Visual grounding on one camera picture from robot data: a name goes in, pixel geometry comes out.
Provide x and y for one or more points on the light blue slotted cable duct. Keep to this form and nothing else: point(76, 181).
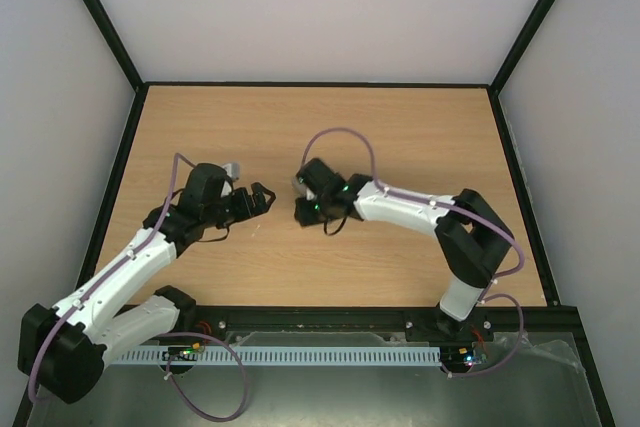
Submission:
point(284, 356)

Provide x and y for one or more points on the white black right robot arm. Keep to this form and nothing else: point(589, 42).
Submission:
point(473, 239)

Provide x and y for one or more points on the black enclosure frame post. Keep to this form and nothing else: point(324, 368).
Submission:
point(110, 35)

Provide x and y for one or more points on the black right frame post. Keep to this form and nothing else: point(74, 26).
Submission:
point(523, 40)

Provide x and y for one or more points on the black front mounting rail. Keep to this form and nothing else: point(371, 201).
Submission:
point(421, 324)

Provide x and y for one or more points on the grey glasses case green lining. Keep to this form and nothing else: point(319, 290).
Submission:
point(299, 187)

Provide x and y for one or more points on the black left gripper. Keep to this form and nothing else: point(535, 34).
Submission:
point(260, 207)

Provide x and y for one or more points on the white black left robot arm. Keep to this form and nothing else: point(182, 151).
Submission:
point(67, 347)

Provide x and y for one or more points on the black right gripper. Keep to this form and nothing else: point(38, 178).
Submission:
point(304, 198)

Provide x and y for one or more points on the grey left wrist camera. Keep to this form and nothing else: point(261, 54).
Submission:
point(232, 169)

